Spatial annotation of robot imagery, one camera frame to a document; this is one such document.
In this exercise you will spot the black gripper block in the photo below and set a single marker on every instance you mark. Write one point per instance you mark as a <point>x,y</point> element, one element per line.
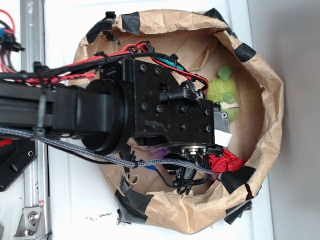
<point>171,114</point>

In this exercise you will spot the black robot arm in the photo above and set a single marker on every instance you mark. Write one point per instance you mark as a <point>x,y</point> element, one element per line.
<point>131,99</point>

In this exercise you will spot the green plush toy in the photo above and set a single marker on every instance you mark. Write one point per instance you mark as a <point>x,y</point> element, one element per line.
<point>222,89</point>

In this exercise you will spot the red crumpled paper flower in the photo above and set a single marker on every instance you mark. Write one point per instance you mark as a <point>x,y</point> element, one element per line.
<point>228,162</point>

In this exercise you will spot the brown paper bag basket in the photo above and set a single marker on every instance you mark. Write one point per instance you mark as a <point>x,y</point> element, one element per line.
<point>204,42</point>

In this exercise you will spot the black mounting plate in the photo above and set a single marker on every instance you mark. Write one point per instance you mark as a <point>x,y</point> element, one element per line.
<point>15,157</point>

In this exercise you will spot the aluminium extrusion rail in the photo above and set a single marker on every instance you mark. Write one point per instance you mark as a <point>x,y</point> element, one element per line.
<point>36,175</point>

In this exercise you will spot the metal corner bracket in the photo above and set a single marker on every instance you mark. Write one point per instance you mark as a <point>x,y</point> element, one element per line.
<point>31,226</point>

